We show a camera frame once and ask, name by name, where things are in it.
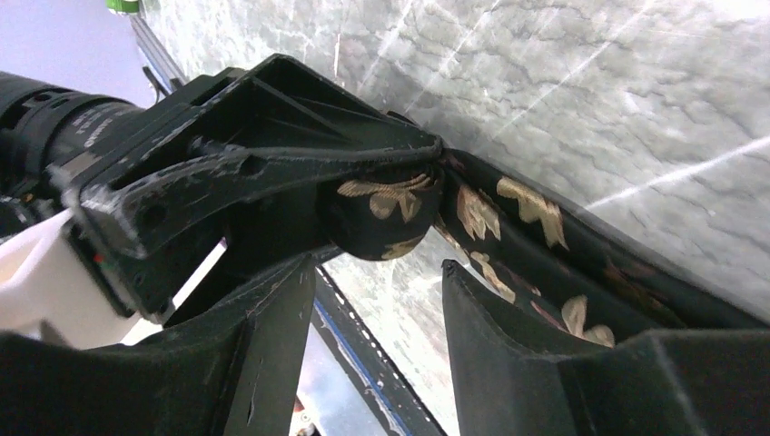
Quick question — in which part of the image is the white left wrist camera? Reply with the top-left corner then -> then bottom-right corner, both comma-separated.
1,212 -> 139,349

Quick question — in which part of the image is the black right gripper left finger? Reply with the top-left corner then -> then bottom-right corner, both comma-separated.
1,255 -> 316,435

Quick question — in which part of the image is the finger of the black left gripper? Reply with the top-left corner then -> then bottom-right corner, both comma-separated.
65,54 -> 441,259
120,180 -> 344,329

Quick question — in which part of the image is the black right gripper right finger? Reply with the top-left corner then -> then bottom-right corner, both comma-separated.
442,260 -> 769,435

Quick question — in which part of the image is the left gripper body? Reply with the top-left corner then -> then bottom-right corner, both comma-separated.
1,71 -> 253,320

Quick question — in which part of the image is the aluminium rail frame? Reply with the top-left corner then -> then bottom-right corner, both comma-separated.
297,263 -> 445,435

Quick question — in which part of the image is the green tap with white fitting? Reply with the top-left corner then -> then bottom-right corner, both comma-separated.
105,0 -> 141,15

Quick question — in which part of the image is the black floral gold tie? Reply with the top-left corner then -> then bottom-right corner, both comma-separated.
316,151 -> 768,347

